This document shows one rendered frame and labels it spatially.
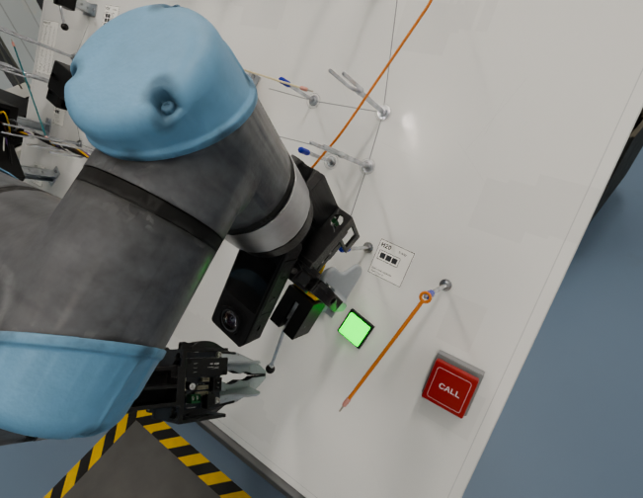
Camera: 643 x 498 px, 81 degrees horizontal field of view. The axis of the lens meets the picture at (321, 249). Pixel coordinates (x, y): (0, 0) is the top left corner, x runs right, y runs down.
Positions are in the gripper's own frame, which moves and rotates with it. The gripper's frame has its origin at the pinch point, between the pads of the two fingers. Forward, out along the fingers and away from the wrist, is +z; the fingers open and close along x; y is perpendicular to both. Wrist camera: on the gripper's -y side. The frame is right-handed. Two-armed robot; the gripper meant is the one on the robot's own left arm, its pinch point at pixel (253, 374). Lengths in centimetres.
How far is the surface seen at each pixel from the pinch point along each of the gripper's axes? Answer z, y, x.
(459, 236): 11.1, 26.1, 15.8
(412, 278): 10.5, 19.5, 11.6
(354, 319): 8.5, 11.1, 6.9
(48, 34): -24, -49, 76
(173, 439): 43, -112, -29
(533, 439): 131, -7, -31
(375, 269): 8.9, 15.0, 13.3
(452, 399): 11.4, 22.7, -2.9
